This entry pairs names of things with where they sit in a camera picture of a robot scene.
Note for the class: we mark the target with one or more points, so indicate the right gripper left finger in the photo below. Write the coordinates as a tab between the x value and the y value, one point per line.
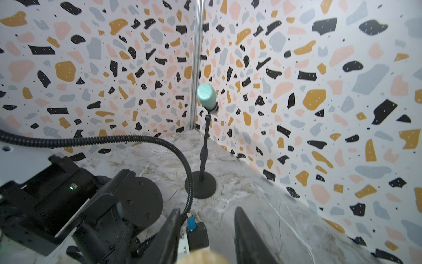
164	248

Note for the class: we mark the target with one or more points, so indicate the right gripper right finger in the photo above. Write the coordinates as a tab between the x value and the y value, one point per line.
249	246

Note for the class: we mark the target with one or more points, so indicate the wooden handle claw hammer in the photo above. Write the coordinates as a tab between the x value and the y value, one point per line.
203	257

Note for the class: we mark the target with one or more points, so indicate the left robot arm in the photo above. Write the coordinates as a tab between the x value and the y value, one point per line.
103	215

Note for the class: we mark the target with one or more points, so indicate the black microphone stand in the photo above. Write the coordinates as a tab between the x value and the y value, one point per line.
204	184

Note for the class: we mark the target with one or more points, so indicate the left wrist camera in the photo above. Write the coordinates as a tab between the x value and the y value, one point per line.
193	237

